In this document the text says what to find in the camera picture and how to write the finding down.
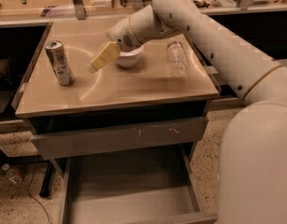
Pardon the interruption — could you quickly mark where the white bowl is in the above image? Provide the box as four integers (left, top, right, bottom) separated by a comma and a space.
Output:
116, 46, 144, 68

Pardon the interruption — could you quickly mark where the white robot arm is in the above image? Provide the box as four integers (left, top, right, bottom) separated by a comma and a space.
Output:
89, 0, 287, 224

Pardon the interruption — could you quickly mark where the black floor cable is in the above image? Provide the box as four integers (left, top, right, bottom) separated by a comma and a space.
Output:
26, 163, 52, 224

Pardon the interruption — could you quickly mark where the silver redbull can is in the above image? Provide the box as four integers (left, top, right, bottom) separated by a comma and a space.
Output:
45, 40, 75, 86

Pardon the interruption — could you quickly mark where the small bottle on floor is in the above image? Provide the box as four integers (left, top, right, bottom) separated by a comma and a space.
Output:
2, 163, 24, 185

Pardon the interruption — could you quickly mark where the black table leg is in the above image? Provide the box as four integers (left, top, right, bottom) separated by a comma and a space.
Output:
39, 162, 54, 198

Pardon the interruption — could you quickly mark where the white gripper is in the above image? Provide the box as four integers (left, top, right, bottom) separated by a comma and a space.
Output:
87, 17, 142, 73

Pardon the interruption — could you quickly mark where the grey metal bracket left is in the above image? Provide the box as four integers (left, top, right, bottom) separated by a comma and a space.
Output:
73, 0, 86, 20

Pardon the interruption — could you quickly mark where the clear plastic bottle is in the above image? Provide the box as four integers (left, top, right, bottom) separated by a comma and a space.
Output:
167, 39, 189, 78

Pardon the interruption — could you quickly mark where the grey open middle drawer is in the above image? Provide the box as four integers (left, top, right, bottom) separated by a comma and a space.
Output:
59, 147, 217, 224

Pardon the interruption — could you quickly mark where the grey top drawer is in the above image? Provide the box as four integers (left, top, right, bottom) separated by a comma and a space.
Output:
31, 117, 208, 160

